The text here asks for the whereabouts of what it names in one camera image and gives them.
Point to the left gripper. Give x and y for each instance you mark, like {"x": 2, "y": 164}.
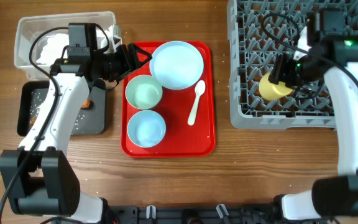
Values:
{"x": 128, "y": 63}

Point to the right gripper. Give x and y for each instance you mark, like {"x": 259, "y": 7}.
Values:
{"x": 279, "y": 73}

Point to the yellow cup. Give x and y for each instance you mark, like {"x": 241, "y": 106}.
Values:
{"x": 270, "y": 91}

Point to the green bowl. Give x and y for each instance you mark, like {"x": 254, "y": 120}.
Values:
{"x": 143, "y": 92}

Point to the light blue plate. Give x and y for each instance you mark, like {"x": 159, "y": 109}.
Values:
{"x": 176, "y": 65}

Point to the orange carrot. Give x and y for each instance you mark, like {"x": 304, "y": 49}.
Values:
{"x": 86, "y": 104}

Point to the light blue rice bowl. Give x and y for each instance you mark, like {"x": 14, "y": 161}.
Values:
{"x": 146, "y": 128}

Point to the white napkin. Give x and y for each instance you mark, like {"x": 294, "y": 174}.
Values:
{"x": 53, "y": 49}

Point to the white rice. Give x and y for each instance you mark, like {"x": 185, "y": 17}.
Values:
{"x": 37, "y": 98}

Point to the brown nut shell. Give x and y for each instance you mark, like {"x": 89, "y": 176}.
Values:
{"x": 32, "y": 120}

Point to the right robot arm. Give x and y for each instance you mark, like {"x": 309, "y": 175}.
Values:
{"x": 323, "y": 52}

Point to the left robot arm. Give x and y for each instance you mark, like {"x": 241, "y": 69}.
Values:
{"x": 37, "y": 176}

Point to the grey dishwasher rack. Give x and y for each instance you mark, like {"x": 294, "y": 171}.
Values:
{"x": 253, "y": 54}

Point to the black waste tray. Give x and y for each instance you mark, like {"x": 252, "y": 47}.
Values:
{"x": 93, "y": 122}

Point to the white plastic spoon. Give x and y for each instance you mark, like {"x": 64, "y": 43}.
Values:
{"x": 199, "y": 90}

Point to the clear plastic bin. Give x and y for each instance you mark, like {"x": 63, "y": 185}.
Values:
{"x": 29, "y": 28}

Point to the red serving tray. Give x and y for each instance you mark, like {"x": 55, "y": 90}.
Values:
{"x": 181, "y": 139}

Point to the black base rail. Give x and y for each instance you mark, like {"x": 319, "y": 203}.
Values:
{"x": 182, "y": 215}

